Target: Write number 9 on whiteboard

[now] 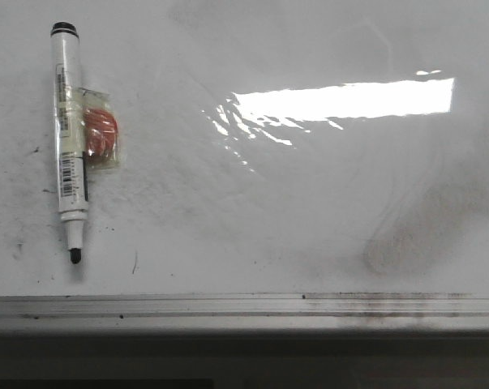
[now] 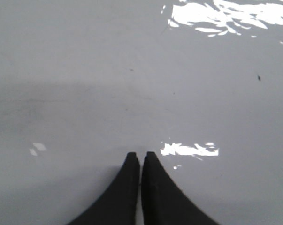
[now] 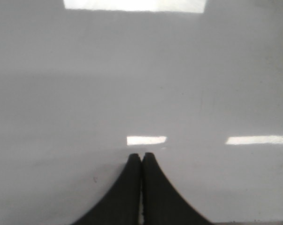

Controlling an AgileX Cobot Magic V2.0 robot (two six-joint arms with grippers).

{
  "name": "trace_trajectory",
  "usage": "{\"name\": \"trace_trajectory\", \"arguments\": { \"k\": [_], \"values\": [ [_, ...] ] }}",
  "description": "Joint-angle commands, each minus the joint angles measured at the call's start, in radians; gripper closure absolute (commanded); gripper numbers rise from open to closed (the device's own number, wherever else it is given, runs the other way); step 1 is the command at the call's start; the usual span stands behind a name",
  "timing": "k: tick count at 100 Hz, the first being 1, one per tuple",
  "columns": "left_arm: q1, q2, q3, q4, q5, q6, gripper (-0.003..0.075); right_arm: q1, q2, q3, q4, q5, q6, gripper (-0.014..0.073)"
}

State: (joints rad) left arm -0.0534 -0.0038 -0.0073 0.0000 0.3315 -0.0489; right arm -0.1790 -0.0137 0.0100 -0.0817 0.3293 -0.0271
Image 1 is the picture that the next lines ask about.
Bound orange disc taped to marker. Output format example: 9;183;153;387
79;88;119;169

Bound white whiteboard marker pen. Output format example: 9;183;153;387
50;22;88;264

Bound whiteboard with aluminium frame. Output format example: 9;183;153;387
0;1;489;335

